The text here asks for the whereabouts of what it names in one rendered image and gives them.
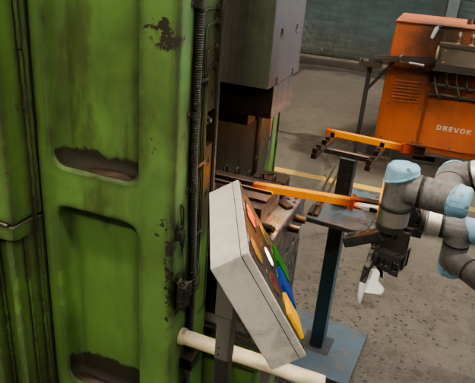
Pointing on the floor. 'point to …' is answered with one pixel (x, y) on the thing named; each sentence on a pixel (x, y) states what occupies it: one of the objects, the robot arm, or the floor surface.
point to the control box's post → (223, 349)
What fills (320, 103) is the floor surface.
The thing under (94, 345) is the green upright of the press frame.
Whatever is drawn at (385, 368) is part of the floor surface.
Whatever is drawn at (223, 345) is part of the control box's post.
